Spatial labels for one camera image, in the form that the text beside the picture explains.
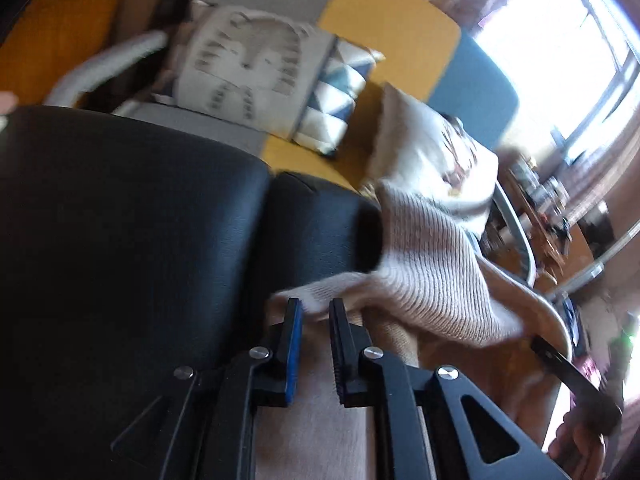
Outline beige knit sweater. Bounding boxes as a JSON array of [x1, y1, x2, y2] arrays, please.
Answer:
[[256, 182, 570, 479]]

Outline person's right hand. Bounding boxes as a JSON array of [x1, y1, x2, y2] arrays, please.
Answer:
[[547, 406, 605, 480]]

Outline black leather ottoman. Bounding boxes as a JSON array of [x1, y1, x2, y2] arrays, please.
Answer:
[[1, 106, 382, 479]]

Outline wooden side table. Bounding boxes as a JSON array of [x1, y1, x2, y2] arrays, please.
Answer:
[[499, 169, 594, 292]]

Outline deer print cushion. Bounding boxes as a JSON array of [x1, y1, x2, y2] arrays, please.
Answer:
[[361, 84, 499, 233]]

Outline tiger print cushion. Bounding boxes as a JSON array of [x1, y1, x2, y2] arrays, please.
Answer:
[[151, 0, 385, 156]]

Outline grey yellow blue sofa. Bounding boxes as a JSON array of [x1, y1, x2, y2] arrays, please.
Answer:
[[44, 0, 518, 183]]

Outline folded pink garment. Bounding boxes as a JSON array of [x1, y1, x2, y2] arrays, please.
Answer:
[[0, 91, 18, 130]]

